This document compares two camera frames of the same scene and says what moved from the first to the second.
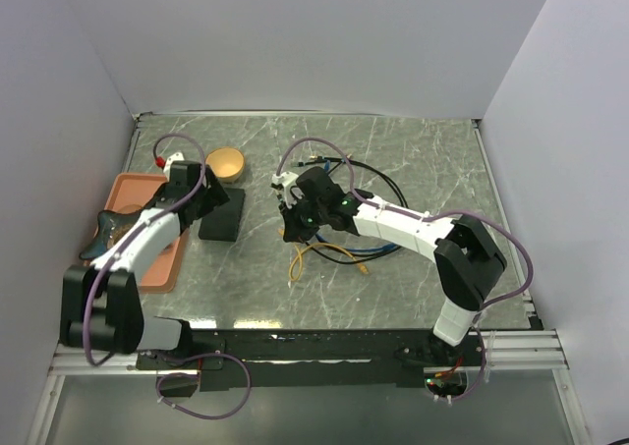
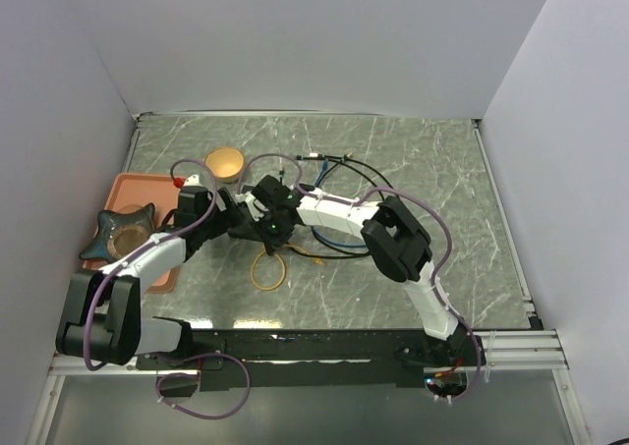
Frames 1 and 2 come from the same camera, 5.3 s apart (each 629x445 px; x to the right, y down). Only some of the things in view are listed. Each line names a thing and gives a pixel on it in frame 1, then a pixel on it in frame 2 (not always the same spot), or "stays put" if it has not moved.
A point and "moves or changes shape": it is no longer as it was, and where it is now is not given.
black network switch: x=222 y=222 moves or changes shape
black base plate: x=258 y=360 stays put
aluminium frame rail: x=525 y=350 stays put
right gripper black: x=294 y=230 -> x=274 y=244
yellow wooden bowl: x=226 y=163 stays put
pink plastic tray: x=138 y=189 stays put
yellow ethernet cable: x=319 y=246 -> x=253 y=269
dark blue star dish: x=111 y=224 stays put
